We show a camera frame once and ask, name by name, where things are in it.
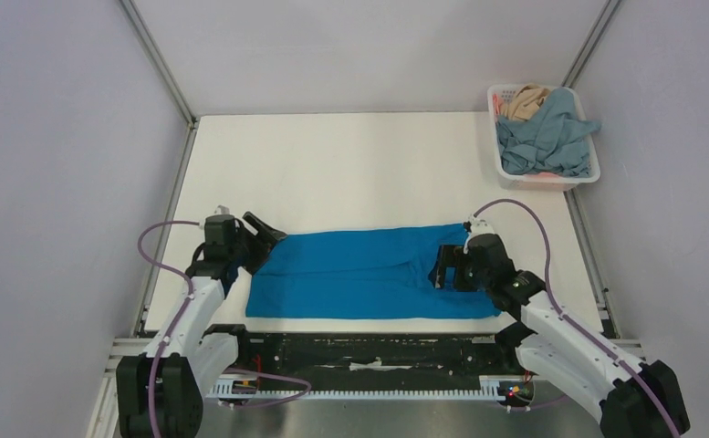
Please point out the grey-blue t-shirt in basket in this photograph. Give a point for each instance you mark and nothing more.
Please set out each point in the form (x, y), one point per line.
(574, 153)

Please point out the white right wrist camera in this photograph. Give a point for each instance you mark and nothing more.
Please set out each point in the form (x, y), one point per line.
(474, 227)

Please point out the beige t-shirt in basket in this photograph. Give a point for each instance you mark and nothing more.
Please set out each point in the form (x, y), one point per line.
(525, 103)

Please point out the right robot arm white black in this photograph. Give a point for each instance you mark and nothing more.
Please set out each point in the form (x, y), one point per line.
(625, 395)

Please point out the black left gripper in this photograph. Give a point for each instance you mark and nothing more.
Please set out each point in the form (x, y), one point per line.
(263, 243)

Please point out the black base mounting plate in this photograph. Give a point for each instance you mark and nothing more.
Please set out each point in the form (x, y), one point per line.
(378, 361)

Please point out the aluminium frame rail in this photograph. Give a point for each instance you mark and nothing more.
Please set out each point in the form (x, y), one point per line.
(124, 347)

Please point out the white slotted cable duct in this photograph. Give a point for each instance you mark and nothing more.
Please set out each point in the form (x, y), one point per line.
(485, 391)

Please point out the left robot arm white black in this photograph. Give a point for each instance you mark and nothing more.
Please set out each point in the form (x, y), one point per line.
(160, 390)

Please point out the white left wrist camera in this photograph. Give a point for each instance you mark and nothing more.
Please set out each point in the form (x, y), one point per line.
(221, 210)

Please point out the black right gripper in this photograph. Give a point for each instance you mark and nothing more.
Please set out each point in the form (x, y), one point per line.
(451, 267)

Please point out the white plastic laundry basket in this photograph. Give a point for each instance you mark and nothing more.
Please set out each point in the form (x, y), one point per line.
(559, 184)

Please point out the blue t-shirt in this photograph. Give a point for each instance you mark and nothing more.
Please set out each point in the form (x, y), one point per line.
(364, 274)

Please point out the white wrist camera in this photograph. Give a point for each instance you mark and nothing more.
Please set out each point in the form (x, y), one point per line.
(221, 210)
(474, 227)

